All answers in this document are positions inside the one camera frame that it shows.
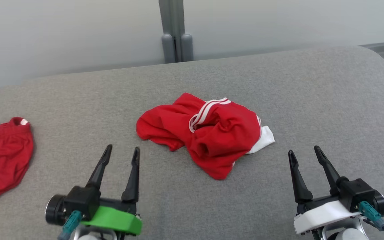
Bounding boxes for right cable with teal plug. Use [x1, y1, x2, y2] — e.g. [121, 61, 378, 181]
[358, 201, 384, 240]

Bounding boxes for red and white jersey shirt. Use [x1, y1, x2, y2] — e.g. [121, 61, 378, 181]
[136, 93, 275, 180]

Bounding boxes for cable with teal plug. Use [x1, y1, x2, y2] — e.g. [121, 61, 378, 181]
[58, 210, 83, 240]
[358, 201, 384, 240]

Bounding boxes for grey partition post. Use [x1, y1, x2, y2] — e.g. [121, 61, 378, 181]
[159, 0, 194, 63]

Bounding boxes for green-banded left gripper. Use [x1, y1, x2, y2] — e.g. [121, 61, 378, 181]
[80, 145, 142, 235]

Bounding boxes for left cable with teal plug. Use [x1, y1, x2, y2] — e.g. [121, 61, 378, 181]
[58, 210, 83, 240]

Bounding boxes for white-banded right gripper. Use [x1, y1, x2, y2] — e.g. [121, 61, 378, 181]
[288, 146, 362, 235]

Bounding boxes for red shorts with white stripe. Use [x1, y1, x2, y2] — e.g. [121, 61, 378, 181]
[0, 117, 34, 208]

